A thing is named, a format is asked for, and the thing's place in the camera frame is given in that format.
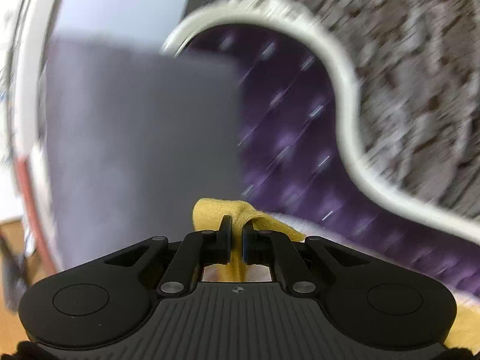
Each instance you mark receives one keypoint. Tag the grey pillow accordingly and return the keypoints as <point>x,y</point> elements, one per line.
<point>133,139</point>

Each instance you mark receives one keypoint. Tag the damask patterned curtain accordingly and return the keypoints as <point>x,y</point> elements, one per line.
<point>418,66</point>

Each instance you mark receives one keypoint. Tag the dark clutter on floor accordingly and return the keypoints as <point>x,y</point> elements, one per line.
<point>15,278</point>

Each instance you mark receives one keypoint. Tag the floral bed cover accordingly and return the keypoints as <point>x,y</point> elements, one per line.
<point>452,260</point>

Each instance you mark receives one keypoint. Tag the white door frame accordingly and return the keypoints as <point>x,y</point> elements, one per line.
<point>32,28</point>

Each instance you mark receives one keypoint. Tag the mustard yellow sweater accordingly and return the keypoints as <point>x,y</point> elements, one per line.
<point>208,214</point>

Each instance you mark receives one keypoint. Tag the purple tufted white-framed headboard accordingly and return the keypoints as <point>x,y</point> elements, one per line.
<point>299,134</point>

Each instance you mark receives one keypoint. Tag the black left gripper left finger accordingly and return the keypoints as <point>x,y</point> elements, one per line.
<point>197,251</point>

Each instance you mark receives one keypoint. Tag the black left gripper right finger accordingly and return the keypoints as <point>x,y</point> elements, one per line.
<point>276,251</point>

